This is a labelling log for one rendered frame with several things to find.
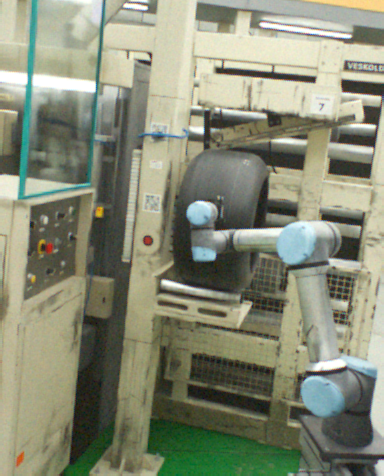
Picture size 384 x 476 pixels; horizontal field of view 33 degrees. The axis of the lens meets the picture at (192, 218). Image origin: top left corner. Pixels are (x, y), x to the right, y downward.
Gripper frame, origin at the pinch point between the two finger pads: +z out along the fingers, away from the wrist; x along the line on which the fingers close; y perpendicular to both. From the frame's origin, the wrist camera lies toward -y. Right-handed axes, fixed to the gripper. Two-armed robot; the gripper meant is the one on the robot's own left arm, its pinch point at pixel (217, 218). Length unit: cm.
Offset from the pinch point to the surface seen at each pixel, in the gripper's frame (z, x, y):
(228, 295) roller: 17.5, -5.7, -30.0
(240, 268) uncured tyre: 9.7, -10.0, -17.8
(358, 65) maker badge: 70, -41, 76
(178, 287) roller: 17.4, 14.9, -30.3
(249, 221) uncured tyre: 5.2, -11.3, 0.7
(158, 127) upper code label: 17.4, 32.7, 32.6
